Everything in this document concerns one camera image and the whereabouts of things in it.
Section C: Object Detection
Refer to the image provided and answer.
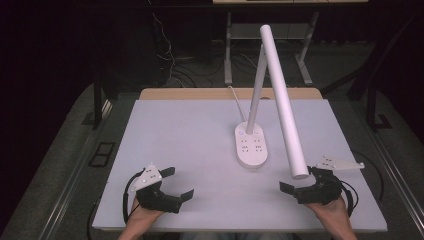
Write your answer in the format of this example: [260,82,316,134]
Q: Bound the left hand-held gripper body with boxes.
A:
[130,162,183,215]

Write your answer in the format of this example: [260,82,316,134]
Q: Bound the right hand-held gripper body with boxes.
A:
[294,155,366,206]

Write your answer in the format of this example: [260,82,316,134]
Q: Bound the white desk lamp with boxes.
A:
[234,24,311,181]

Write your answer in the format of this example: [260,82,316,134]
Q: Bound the person's left hand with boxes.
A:
[124,196,165,234]

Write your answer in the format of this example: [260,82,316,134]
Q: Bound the person's right hand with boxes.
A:
[304,195,354,232]

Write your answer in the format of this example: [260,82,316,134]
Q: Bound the black metal stand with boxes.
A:
[365,83,393,132]

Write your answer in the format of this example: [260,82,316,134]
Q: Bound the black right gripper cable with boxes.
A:
[339,179,360,218]

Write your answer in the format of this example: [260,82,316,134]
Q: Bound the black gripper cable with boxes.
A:
[121,171,145,225]
[339,179,360,218]

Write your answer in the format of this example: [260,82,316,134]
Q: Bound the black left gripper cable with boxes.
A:
[121,171,145,225]

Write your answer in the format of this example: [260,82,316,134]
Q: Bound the thin black cable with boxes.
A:
[352,149,385,203]

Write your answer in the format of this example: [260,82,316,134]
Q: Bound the black floor frame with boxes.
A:
[87,141,117,168]

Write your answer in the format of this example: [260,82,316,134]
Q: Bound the white lamp cable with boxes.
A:
[227,85,248,123]

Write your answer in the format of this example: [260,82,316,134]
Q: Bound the white cables on floor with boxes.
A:
[146,0,198,88]

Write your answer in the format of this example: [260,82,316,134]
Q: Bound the grey metal desk frame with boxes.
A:
[223,11,320,87]

